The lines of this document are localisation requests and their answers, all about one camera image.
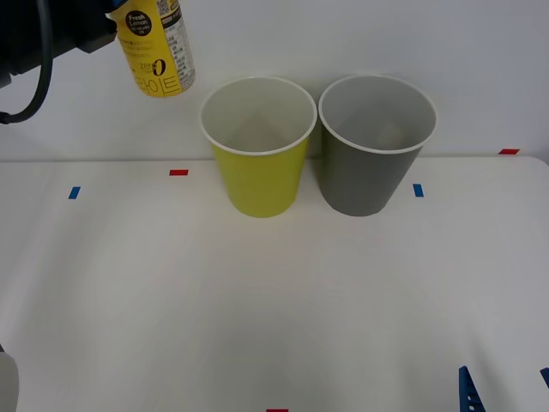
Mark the yellow bottle with black cap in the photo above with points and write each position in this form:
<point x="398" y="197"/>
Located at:
<point x="158" y="47"/>

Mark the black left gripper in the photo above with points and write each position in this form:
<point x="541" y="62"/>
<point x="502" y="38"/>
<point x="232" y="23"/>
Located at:
<point x="77" y="26"/>

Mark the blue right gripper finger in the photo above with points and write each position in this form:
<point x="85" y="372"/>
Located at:
<point x="467" y="392"/>
<point x="545" y="377"/>

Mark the grey plastic waste bin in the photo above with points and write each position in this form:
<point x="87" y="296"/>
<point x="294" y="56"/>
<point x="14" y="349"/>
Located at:
<point x="364" y="182"/>

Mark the yellow-green plastic waste bin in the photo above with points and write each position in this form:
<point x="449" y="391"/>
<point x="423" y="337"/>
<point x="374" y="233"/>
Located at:
<point x="261" y="184"/>

